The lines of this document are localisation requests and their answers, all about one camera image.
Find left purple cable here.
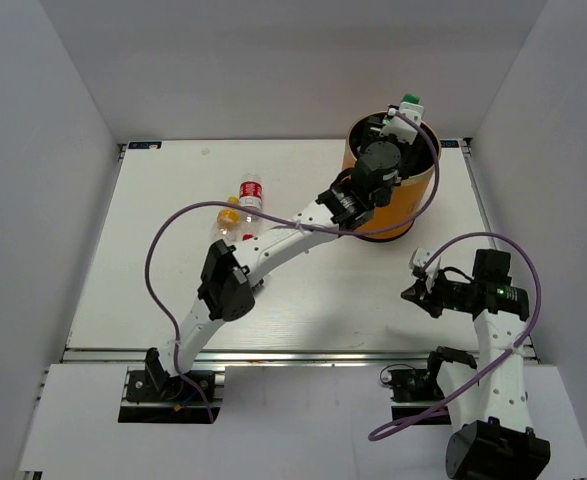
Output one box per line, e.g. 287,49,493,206
144,112,442,424

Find green soda bottle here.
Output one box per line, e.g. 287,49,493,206
399,93,424,124

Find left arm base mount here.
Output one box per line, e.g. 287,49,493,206
117,369,222,425

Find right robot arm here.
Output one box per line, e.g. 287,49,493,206
401,248,551,479

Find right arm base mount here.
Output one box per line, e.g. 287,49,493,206
379,346,477,420

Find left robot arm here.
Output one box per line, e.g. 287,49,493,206
144,106,439,400

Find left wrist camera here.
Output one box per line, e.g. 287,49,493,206
380,104,422,145

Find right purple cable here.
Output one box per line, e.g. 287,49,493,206
367,232,542,442

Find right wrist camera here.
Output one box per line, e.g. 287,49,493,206
409,247,440,281

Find black label clear bottle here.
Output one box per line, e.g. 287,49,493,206
252,279,264,291

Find red label clear bottle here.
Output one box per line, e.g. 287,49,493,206
238,173,263,240

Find purple cable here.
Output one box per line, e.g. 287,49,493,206
144,112,442,424
367,232,542,442

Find yellow cap small bottle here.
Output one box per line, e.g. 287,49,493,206
211,196,242,244

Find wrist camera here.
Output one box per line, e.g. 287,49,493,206
380,104,422,145
409,247,440,281

